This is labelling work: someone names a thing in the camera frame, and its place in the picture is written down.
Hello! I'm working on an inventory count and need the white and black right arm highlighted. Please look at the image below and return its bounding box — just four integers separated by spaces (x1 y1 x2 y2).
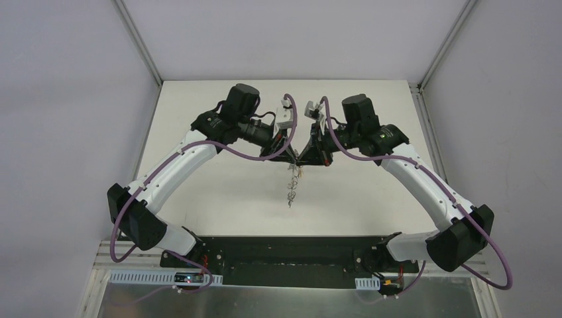
299 94 494 272

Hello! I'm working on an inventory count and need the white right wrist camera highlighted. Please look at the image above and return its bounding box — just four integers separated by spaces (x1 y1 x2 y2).
304 101 327 133

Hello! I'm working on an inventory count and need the white slotted cable duct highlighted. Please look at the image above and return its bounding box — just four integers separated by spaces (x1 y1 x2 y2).
108 270 223 287

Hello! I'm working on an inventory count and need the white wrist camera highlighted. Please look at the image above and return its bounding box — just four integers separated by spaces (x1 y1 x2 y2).
274 99 294 131
304 101 327 133

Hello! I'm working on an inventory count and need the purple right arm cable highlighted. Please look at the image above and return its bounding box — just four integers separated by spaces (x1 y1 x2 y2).
319 95 514 303

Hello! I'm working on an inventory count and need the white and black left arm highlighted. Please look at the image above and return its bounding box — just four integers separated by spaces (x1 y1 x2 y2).
107 83 298 268

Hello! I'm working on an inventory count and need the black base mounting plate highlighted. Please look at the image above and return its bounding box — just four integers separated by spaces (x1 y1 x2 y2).
186 236 421 289

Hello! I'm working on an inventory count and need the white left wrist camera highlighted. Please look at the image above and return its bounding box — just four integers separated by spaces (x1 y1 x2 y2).
274 99 294 131

